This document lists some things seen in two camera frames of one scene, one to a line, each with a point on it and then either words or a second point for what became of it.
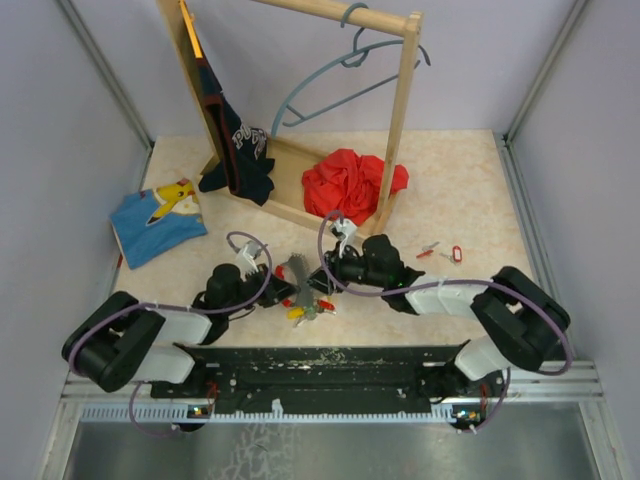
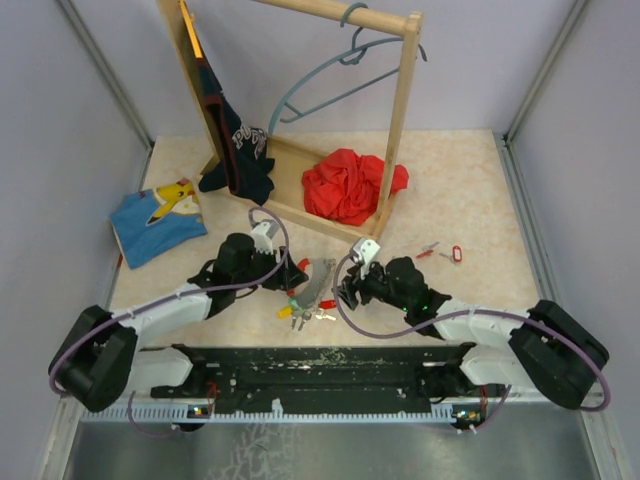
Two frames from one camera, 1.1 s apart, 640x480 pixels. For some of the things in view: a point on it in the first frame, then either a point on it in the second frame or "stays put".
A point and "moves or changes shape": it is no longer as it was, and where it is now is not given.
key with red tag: [456, 254] stays put
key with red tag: [326, 306] moves or changes shape
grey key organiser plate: [301, 271] moves or changes shape
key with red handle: [427, 250] stays put
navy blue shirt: [243, 166] stays put
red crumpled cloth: [351, 184] stays put
